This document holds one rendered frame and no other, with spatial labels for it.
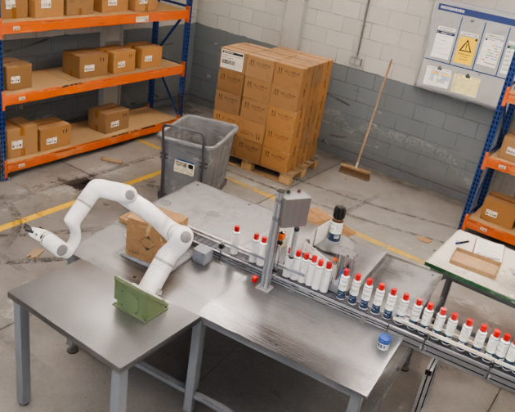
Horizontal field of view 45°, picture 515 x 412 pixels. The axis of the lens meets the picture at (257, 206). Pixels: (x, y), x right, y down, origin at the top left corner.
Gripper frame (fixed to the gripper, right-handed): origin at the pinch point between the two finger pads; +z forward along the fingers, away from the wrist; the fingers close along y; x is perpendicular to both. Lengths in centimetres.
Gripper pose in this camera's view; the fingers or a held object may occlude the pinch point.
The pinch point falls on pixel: (33, 227)
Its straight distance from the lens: 364.2
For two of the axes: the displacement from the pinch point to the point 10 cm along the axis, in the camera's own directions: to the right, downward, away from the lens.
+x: 4.0, -9.1, -0.5
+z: -7.0, -3.5, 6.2
